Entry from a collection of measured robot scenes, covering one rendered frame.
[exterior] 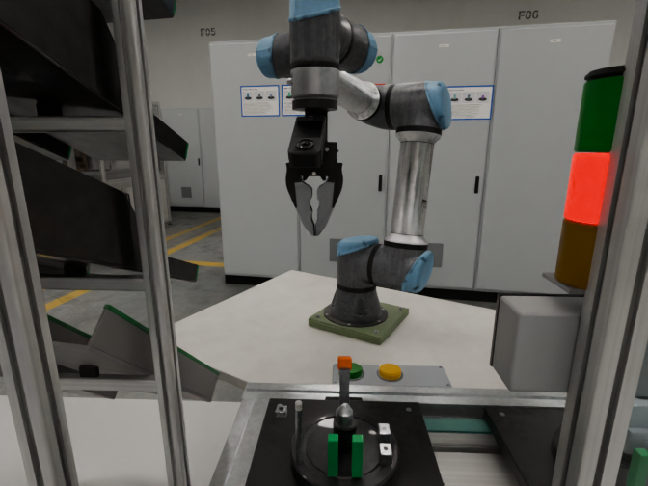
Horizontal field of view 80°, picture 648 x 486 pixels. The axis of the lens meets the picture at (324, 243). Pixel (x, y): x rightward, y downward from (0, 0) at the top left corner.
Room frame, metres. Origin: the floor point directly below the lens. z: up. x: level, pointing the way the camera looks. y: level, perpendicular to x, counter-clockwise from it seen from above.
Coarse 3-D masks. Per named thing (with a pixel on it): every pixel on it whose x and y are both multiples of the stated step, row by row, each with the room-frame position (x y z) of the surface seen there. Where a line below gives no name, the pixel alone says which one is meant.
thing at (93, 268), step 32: (32, 160) 0.29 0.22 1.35; (32, 192) 0.29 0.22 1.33; (64, 192) 0.31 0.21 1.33; (96, 192) 0.35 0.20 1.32; (32, 224) 0.28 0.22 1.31; (64, 224) 0.31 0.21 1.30; (96, 224) 0.34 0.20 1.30; (128, 224) 0.38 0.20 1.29; (64, 256) 0.30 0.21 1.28; (96, 256) 0.34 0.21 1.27; (128, 256) 0.38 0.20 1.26
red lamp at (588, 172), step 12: (576, 156) 0.29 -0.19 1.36; (588, 156) 0.28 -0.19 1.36; (600, 156) 0.27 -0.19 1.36; (576, 168) 0.29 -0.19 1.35; (588, 168) 0.28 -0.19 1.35; (600, 168) 0.27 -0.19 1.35; (576, 180) 0.29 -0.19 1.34; (588, 180) 0.28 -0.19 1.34; (600, 180) 0.27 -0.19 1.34; (576, 192) 0.29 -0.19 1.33; (588, 192) 0.28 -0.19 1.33; (600, 192) 0.27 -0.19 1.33; (576, 204) 0.28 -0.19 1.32; (588, 204) 0.28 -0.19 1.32; (600, 204) 0.27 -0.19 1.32; (564, 216) 0.30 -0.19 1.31; (576, 216) 0.28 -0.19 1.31; (588, 216) 0.27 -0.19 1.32
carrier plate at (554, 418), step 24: (504, 408) 0.52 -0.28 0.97; (528, 408) 0.52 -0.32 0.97; (552, 408) 0.52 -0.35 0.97; (504, 432) 0.47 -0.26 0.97; (528, 432) 0.47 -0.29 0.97; (552, 432) 0.47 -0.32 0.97; (504, 456) 0.44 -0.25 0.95; (528, 456) 0.42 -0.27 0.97; (552, 456) 0.42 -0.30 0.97; (528, 480) 0.39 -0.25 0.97; (552, 480) 0.39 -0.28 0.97
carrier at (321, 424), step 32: (288, 416) 0.50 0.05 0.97; (320, 416) 0.48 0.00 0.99; (352, 416) 0.42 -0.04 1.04; (384, 416) 0.50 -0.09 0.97; (416, 416) 0.50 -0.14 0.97; (256, 448) 0.44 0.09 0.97; (288, 448) 0.44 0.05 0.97; (320, 448) 0.41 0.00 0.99; (352, 448) 0.37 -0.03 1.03; (384, 448) 0.40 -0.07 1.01; (416, 448) 0.44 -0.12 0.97; (256, 480) 0.39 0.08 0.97; (288, 480) 0.39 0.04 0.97; (320, 480) 0.37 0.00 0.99; (352, 480) 0.37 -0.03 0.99; (384, 480) 0.37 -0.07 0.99; (416, 480) 0.39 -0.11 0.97
